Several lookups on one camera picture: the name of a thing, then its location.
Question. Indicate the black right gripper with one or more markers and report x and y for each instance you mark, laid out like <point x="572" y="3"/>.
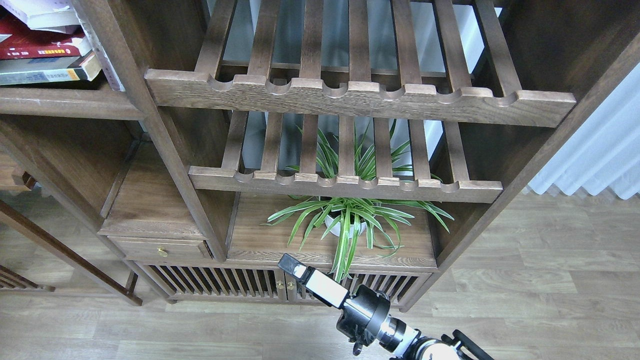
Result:
<point x="363" y="313"/>

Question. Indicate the black green cover book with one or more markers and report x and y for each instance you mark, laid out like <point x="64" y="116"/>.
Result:
<point x="49" y="69"/>

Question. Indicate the white purple paperback book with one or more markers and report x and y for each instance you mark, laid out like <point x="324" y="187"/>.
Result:
<point x="45" y="15"/>

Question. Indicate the red paperback book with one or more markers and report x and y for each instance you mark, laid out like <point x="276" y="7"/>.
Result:
<point x="25" y="43"/>

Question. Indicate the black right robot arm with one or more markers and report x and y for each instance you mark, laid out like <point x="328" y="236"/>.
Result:
<point x="407" y="343"/>

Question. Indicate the green spider plant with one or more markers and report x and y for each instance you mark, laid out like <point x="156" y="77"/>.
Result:
<point x="350" y="217"/>

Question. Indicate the right slatted cabinet door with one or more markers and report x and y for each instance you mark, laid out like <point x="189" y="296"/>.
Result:
<point x="397" y="286"/>

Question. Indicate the slatted cabinet door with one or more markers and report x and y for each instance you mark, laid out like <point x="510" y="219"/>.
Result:
<point x="397" y="286"/>
<point x="219" y="282"/>

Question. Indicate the left slatted cabinet door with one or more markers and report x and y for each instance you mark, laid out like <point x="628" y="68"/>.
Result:
<point x="219" y="282"/>

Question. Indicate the brass drawer knob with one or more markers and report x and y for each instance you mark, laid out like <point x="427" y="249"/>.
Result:
<point x="162" y="252"/>

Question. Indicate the dark wooden bookshelf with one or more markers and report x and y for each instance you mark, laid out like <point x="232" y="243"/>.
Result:
<point x="219" y="120"/>

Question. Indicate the small wooden drawer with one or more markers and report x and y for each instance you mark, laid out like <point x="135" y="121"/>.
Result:
<point x="136" y="248"/>

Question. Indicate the thin upright book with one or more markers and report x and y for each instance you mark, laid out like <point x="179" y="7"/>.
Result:
<point x="107" y="67"/>

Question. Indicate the dark wooden side furniture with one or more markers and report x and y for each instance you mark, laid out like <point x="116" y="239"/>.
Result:
<point x="15" y="178"/>

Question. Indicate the white curtain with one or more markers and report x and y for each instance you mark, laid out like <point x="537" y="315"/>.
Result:
<point x="604" y="153"/>

